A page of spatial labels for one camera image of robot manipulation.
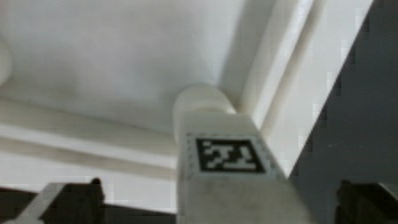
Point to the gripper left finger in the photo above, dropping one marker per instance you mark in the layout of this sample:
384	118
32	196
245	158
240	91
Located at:
69	203

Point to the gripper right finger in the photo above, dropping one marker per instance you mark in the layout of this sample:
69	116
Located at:
366	203

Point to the white square tabletop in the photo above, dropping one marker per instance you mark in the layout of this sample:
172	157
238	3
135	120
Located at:
101	56

